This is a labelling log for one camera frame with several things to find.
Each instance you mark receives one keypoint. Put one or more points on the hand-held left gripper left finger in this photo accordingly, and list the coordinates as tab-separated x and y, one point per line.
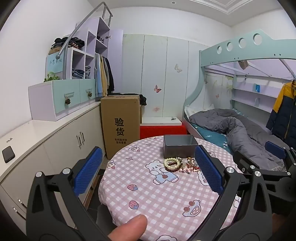
89	171

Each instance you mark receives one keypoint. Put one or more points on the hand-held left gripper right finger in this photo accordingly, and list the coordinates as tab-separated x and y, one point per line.
209	172

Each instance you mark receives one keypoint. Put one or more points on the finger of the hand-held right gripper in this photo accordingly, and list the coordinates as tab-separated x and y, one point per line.
247	162
275	149

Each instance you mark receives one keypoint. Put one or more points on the grey metal tin box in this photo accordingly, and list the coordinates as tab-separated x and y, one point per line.
180	150

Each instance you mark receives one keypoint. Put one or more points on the person's left hand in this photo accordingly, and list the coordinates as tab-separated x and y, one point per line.
129	228

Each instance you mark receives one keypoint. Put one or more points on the grey duvet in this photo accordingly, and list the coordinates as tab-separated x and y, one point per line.
242	129

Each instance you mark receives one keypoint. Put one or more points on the teal bedsheet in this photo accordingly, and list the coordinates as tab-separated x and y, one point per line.
212	136

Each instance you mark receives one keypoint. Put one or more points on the yellow and navy jacket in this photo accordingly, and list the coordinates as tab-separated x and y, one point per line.
283	109

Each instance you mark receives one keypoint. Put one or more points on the beige low cabinet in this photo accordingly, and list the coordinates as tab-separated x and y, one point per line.
57	139

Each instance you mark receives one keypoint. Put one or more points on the tall cardboard box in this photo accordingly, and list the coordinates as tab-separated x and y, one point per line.
120	125

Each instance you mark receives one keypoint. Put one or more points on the red ottoman with white top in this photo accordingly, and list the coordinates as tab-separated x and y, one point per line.
161	132

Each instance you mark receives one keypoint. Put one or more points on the purple and teal stair cabinet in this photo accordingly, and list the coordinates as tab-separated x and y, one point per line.
69	92

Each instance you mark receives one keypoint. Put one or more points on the pink flower sticker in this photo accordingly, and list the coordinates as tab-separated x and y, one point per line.
156	109

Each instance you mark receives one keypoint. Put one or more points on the black phone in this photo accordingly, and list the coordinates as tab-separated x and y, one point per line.
8	154

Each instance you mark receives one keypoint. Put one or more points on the black bag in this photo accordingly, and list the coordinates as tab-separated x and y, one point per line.
143	100

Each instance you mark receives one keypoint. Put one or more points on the hanging clothes row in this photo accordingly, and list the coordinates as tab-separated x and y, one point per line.
98	78

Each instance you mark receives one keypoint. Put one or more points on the yellow hanging jacket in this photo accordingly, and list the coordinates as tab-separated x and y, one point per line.
104	78

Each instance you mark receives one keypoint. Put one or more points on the black hanging coat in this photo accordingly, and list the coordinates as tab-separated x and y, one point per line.
111	76

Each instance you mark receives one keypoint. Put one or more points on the pink butterfly sticker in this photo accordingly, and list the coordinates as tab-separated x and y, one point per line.
157	89

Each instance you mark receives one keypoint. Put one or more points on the folded jeans stack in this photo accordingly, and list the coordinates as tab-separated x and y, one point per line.
78	73
87	72

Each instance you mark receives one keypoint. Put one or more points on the green plant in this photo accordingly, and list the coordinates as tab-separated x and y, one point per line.
52	77

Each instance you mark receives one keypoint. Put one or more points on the white butterfly sticker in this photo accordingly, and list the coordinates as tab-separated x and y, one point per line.
178	68

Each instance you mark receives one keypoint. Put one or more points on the white wardrobe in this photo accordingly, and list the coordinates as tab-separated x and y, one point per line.
166	69

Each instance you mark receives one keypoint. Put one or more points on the dark clothes pile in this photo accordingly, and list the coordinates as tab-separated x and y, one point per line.
74	42

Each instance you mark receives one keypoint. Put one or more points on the dark folded shelf clothes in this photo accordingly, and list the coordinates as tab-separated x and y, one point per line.
100	39

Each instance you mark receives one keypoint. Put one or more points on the grey metal handrail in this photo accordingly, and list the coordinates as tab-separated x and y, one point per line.
76	29

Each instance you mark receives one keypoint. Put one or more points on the teal bunk bed frame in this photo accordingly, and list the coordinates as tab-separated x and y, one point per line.
231	53

